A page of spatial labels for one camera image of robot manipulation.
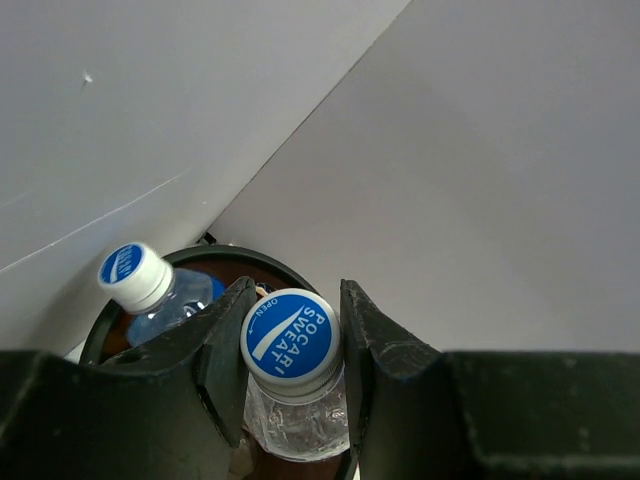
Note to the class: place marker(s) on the brown cylindrical bin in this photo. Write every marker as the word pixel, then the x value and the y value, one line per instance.
pixel 107 339

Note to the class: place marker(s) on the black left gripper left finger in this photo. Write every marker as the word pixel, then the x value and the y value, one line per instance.
pixel 171 408

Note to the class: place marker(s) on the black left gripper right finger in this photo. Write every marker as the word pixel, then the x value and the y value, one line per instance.
pixel 418 413

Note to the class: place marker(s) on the clear bottle blue-white cap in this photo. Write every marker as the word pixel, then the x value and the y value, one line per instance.
pixel 295 408

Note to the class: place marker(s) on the blue label clear bottle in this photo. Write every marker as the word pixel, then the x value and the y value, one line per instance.
pixel 158 295

